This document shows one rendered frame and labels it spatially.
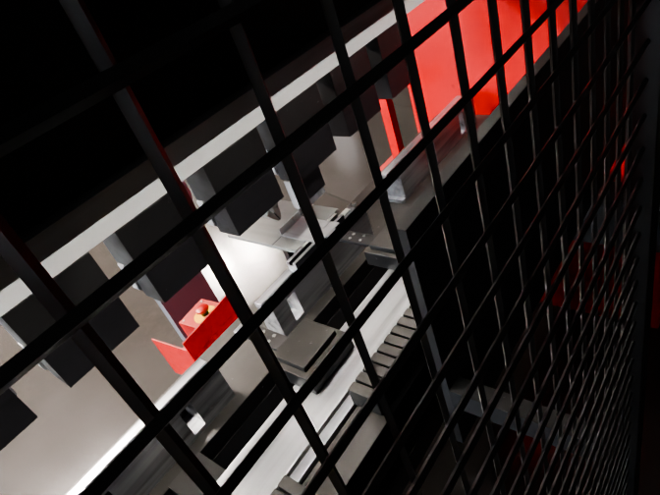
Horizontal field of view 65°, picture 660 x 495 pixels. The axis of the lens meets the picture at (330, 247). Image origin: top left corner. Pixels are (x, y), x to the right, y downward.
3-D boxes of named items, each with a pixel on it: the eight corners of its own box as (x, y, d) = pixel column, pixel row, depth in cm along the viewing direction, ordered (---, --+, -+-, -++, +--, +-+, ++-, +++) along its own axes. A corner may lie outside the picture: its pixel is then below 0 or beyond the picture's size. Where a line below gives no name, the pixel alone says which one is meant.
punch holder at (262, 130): (311, 146, 128) (288, 82, 119) (338, 148, 123) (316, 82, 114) (272, 180, 120) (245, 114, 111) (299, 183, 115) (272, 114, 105)
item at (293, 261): (337, 222, 136) (334, 213, 134) (346, 224, 134) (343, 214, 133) (290, 271, 125) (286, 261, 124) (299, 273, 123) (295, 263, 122)
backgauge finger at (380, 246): (345, 224, 132) (339, 207, 129) (436, 240, 115) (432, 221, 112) (317, 252, 125) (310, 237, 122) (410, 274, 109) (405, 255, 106)
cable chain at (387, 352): (454, 261, 105) (451, 247, 103) (482, 267, 102) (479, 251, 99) (353, 404, 85) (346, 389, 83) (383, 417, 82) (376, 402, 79)
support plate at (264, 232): (270, 200, 153) (268, 197, 152) (339, 211, 136) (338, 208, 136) (228, 237, 143) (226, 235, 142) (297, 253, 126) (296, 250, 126)
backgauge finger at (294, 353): (260, 312, 114) (251, 296, 111) (355, 346, 97) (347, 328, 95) (223, 352, 107) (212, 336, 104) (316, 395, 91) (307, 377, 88)
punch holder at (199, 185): (258, 192, 117) (229, 126, 108) (285, 195, 112) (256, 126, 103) (211, 231, 109) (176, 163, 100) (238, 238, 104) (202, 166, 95)
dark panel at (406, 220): (632, 115, 147) (636, -56, 123) (639, 115, 146) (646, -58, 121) (452, 438, 86) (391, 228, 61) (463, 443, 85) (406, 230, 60)
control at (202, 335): (217, 325, 168) (192, 284, 158) (253, 335, 159) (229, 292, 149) (175, 372, 156) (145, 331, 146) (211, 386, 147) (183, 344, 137)
